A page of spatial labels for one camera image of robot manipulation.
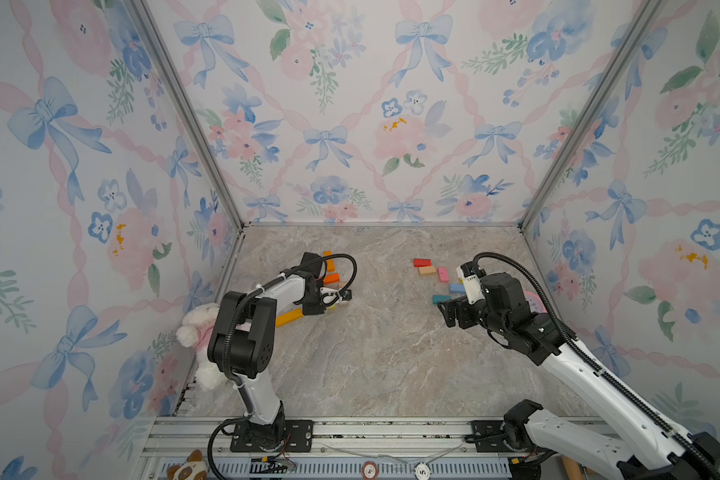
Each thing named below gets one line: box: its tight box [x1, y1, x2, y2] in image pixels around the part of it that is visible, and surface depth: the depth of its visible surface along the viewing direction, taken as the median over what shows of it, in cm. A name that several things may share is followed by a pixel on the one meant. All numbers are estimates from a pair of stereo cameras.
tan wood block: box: [418, 266, 437, 275], surface depth 109 cm
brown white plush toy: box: [167, 449, 208, 480], surface depth 69 cm
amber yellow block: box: [275, 308, 304, 328], surface depth 97 cm
